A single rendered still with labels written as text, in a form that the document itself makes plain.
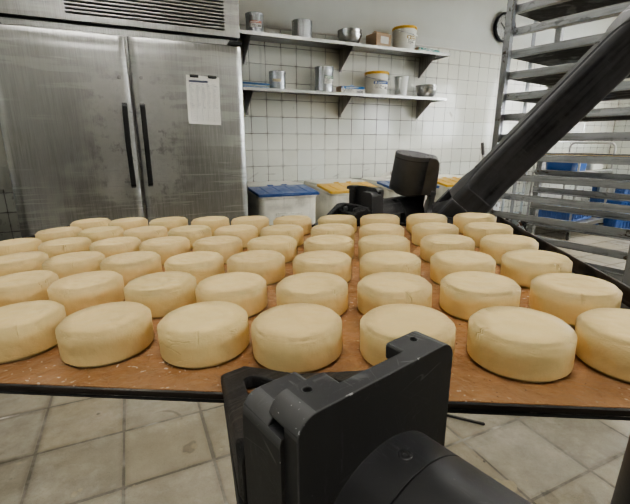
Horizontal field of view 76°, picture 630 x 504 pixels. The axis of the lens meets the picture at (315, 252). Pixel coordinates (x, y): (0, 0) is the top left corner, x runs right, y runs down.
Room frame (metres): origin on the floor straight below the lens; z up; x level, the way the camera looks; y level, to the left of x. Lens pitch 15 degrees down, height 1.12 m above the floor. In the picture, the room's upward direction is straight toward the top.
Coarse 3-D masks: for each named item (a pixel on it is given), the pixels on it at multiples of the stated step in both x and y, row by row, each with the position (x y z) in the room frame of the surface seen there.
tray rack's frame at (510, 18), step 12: (516, 0) 1.96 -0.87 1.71; (504, 36) 1.97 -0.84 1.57; (504, 48) 1.97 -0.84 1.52; (504, 60) 1.96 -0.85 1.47; (504, 72) 1.96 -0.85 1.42; (504, 84) 1.95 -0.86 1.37; (528, 84) 2.11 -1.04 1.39; (504, 96) 1.96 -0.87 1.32; (504, 108) 1.97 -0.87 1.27; (492, 144) 1.97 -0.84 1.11; (540, 168) 2.22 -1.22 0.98; (528, 228) 2.23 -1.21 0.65
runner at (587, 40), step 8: (568, 40) 1.78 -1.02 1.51; (576, 40) 1.75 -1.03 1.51; (584, 40) 1.73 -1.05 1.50; (592, 40) 1.71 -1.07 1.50; (528, 48) 1.91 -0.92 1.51; (536, 48) 1.88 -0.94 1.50; (544, 48) 1.85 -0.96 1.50; (552, 48) 1.83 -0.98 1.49; (560, 48) 1.80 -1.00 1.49; (568, 48) 1.79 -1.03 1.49; (512, 56) 1.97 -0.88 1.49; (520, 56) 1.95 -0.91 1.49
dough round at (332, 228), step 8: (320, 224) 0.47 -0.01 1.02; (328, 224) 0.47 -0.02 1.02; (336, 224) 0.47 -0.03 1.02; (344, 224) 0.46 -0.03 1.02; (312, 232) 0.44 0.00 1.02; (320, 232) 0.43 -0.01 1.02; (328, 232) 0.43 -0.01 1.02; (336, 232) 0.43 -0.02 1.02; (344, 232) 0.43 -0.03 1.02; (352, 232) 0.44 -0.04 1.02
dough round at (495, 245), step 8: (480, 240) 0.38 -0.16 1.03; (488, 240) 0.37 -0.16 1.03; (496, 240) 0.36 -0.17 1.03; (504, 240) 0.36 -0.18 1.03; (512, 240) 0.36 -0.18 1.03; (520, 240) 0.36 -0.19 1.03; (528, 240) 0.36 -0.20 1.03; (480, 248) 0.37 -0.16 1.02; (488, 248) 0.36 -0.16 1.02; (496, 248) 0.35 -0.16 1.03; (504, 248) 0.35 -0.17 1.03; (512, 248) 0.34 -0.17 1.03; (520, 248) 0.34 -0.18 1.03; (528, 248) 0.34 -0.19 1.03; (536, 248) 0.35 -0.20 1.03; (496, 256) 0.35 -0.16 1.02; (496, 264) 0.35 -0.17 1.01
